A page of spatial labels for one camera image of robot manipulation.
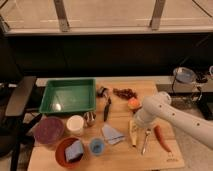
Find orange carrot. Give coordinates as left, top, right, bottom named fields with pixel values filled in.
left=154, top=125, right=172, bottom=153

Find red bowl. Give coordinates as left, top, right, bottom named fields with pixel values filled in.
left=55, top=137, right=83, bottom=169

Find peeled yellow banana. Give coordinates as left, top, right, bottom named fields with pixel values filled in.
left=129, top=120, right=138, bottom=147

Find orange fruit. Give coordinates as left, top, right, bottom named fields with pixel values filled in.
left=127, top=97, right=141, bottom=110

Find small blue cup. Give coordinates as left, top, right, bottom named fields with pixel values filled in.
left=89, top=138, right=105, bottom=156

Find light blue cloth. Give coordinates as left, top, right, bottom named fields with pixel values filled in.
left=102, top=124, right=125, bottom=145

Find round metal dish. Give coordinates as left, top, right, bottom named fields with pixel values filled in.
left=173, top=67, right=196, bottom=84

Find dark red grapes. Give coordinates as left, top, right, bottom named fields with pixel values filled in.
left=113, top=88, right=137, bottom=100

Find white cup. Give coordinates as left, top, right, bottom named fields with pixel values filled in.
left=66, top=115, right=84, bottom=135

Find silver fork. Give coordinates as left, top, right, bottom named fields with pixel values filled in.
left=141, top=128, right=151, bottom=155

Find blue sponge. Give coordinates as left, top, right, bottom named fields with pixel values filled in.
left=65, top=140, right=84, bottom=162

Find wooden cutting board table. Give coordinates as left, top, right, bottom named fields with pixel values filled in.
left=27, top=77, right=186, bottom=171

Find black chair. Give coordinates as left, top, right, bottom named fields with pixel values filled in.
left=0, top=76, right=42, bottom=171

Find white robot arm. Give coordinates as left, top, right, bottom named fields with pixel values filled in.
left=133, top=92, right=213, bottom=150

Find small metal cup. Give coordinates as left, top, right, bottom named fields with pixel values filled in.
left=83, top=111, right=96, bottom=127

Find green plastic tray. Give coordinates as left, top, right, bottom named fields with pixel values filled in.
left=39, top=79, right=96, bottom=115

